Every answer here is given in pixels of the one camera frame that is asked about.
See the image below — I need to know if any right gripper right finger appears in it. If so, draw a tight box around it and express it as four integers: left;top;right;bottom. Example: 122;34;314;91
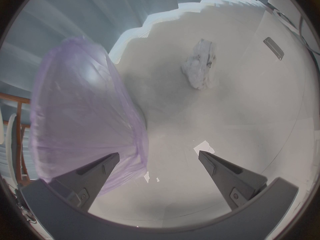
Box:
198;150;268;211

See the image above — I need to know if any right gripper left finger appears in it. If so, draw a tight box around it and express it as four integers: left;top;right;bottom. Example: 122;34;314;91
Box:
49;152;120;211

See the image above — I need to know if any purple plastic bag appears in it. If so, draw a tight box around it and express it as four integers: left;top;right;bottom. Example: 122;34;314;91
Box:
29;36;149;197

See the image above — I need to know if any white cushioned wooden chair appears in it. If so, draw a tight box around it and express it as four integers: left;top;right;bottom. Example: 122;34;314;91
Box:
0;93;32;182

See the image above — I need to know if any crumpled white paper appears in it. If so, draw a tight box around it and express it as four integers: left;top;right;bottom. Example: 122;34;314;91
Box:
181;39;217;90

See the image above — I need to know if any blue-green curtain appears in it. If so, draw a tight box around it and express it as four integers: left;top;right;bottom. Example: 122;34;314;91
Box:
0;0;270;182

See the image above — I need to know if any black cable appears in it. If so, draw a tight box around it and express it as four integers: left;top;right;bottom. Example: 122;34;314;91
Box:
299;16;320;56

